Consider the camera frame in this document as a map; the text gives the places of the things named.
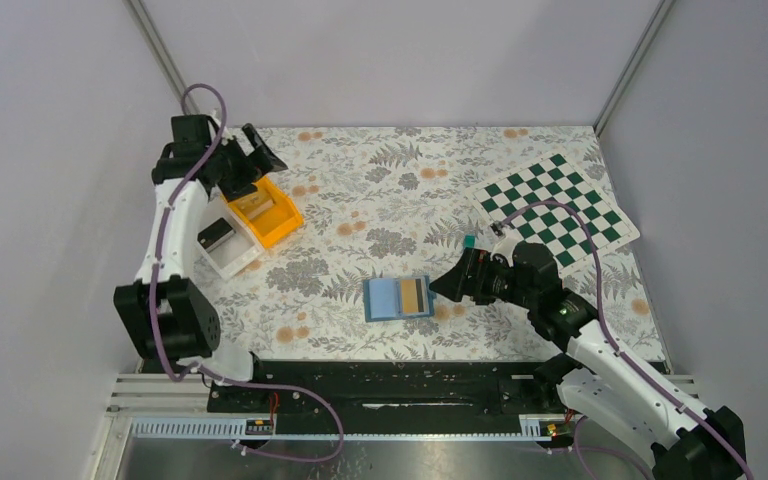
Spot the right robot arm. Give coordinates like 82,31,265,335
430,242,749,479

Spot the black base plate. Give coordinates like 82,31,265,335
207,360,566,435

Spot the white plastic bin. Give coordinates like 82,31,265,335
197,198,265,280

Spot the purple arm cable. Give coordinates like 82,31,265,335
489,199,756,480
147,83,346,464

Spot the blue card holder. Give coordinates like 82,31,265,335
362,275,436,323

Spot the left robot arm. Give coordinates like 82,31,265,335
113,114,287,386

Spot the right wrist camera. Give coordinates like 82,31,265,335
490,224,522,266

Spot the gold credit card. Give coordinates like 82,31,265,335
232,189,275,221
399,277,427,316

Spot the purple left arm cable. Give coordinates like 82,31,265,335
147,83,346,464

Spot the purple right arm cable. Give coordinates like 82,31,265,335
489,199,756,480

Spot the orange plastic bin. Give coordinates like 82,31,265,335
221,177,304,249

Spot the floral table mat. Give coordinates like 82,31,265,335
185,125,668,364

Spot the black item in white bin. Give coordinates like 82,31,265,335
197,217,236,253

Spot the green white chessboard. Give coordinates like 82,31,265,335
466,153,640,275

